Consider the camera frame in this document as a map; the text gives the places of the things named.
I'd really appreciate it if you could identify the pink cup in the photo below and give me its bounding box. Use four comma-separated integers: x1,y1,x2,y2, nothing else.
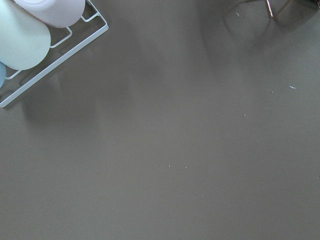
14,0,86,28

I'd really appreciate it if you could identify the mint green cup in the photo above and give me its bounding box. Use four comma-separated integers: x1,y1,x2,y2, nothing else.
0,0,51,70

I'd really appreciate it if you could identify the light blue cup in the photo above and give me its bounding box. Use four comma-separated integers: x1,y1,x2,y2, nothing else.
0,62,7,88

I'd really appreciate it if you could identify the copper wire bottle rack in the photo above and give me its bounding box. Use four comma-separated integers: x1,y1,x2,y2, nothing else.
264,0,292,19

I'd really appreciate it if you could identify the white wire cup rack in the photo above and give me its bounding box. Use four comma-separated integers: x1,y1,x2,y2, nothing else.
0,0,109,108

